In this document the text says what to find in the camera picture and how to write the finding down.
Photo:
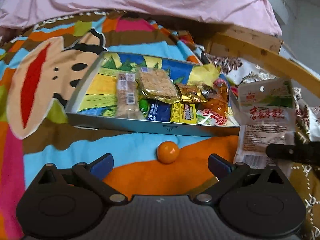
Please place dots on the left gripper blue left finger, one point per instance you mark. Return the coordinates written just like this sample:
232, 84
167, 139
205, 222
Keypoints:
102, 166

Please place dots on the gold cake snack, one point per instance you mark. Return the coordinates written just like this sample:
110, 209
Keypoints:
193, 93

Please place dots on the pink bed sheet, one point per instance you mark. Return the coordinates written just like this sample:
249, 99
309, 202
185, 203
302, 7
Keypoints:
252, 14

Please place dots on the wooden bed frame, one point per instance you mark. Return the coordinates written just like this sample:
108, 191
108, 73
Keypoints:
235, 41

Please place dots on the orange ball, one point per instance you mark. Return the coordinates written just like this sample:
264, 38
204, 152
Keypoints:
167, 152

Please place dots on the orange snack bag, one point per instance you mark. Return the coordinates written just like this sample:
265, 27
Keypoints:
214, 111

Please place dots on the rice crisp bar packet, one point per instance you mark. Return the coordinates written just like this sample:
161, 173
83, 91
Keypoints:
156, 84

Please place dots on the blue long snack packet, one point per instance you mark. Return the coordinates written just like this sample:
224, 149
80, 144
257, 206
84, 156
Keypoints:
159, 111

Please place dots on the colourful cartoon monkey blanket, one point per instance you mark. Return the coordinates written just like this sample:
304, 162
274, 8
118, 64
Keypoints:
138, 170

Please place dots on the dinosaur print tray box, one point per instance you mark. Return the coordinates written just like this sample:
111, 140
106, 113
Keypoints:
133, 125

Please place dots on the yellow green snack bar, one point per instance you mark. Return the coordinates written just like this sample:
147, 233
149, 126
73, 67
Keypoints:
183, 113

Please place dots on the clear beige snack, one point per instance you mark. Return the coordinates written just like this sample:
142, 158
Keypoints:
127, 97

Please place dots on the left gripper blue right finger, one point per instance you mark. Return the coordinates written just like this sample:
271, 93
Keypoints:
219, 166

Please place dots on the white air conditioner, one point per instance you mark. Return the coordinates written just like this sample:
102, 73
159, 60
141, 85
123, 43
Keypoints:
280, 11

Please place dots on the white green pickle packet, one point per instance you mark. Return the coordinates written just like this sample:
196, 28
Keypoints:
267, 115

